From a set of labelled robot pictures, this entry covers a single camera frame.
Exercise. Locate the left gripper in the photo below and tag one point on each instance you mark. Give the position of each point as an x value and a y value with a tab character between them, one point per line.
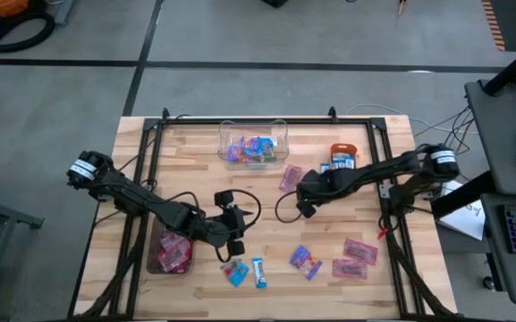
217	228

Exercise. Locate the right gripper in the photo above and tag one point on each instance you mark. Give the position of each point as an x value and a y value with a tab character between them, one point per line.
324	188

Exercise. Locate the blue white Hershey's bar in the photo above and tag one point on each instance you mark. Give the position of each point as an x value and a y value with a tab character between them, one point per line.
259	273
349	162
336	162
324	167

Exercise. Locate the blue Haribo candy bag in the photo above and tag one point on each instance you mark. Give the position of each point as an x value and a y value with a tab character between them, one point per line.
239	275
267	145

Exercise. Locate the red candy packet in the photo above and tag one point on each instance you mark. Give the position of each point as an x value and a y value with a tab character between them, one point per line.
349	268
290	179
360	251
172	239
181	252
170	264

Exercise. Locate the teal candy bag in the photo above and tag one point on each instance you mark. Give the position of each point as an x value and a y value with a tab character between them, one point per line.
262	158

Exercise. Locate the purple blue candy bag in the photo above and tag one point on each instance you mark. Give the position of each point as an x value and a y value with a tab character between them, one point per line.
251	145

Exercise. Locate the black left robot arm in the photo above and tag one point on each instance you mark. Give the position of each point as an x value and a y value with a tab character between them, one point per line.
141	199

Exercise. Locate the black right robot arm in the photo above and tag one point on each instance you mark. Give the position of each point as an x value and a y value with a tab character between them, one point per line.
374	172

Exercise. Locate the purple clear candy bag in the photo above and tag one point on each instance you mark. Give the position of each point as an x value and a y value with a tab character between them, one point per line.
304	261

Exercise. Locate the orange plastic bin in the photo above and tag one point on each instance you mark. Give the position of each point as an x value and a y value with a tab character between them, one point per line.
342	148

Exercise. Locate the small red clamp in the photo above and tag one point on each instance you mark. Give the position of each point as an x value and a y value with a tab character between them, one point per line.
382	233

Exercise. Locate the grey plastic bin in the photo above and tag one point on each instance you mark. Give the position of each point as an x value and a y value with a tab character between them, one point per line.
154	264

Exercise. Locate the clear plastic bin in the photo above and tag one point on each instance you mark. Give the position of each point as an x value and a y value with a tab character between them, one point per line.
228	129

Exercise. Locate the white paper sheet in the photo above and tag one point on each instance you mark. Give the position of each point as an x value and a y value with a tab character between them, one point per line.
467	219

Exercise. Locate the dark grey desk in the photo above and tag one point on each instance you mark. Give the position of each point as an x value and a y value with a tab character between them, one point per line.
494	134
494	268

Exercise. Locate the black caster wheel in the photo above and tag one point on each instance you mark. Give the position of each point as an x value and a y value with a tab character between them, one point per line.
488	283

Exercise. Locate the grey metal stand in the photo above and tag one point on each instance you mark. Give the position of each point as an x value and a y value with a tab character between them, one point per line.
7	210

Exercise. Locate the orange shop vacuum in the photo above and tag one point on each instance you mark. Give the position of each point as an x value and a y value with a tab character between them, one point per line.
5	6

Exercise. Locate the black aluminium table frame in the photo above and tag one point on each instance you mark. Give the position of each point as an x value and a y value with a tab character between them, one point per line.
186	121

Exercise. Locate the black metal post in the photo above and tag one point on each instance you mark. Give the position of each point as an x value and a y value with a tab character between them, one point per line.
512	69

